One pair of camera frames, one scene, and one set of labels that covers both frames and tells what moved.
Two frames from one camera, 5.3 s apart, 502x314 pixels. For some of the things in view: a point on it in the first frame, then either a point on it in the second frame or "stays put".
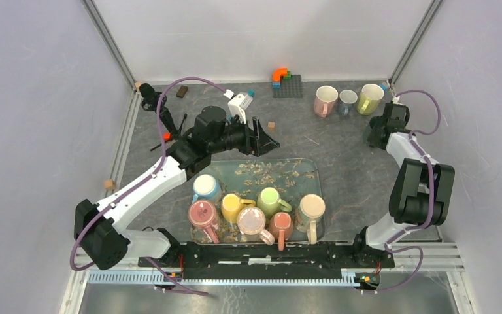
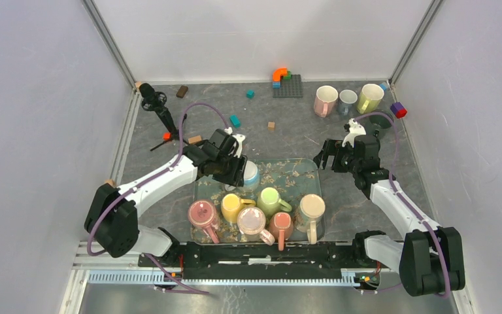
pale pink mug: (251, 222) stays put
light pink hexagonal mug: (326, 97) stays put
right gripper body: (372, 138) -> (348, 163)
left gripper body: (234, 138) -> (230, 169)
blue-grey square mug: (346, 99) stays put
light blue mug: (205, 187) -> (251, 176)
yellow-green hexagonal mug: (370, 97) stays put
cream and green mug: (309, 215) stays put
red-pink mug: (202, 213) stays put
